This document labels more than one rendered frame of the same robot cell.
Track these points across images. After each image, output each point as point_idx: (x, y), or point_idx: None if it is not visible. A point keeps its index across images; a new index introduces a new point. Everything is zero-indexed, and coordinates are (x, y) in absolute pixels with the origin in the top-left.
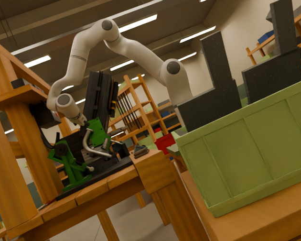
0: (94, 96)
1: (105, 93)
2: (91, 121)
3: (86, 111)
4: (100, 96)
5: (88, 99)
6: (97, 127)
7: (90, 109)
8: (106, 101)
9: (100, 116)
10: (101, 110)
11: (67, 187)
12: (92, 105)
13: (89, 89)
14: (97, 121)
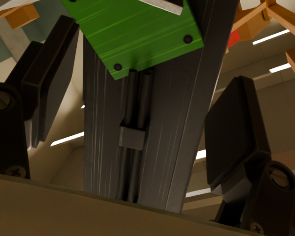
0: (145, 175)
1: (95, 184)
2: (156, 53)
3: (189, 110)
4: (115, 172)
5: (176, 166)
6: (106, 8)
7: (164, 121)
8: (86, 149)
9: (105, 76)
10: (106, 109)
11: None
12: (142, 149)
13: (169, 206)
14: (112, 54)
